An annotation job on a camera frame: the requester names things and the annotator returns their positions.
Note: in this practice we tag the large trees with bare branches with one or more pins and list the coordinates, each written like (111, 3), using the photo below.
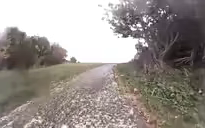
(176, 33)

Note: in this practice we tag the dark gravel-strewn path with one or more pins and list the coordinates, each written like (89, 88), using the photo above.
(90, 100)

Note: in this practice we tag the grass verge with weeds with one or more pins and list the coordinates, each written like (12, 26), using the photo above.
(163, 93)

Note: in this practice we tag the grass field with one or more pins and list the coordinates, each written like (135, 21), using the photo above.
(23, 83)

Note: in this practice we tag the row of trees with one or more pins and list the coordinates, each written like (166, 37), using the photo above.
(23, 50)

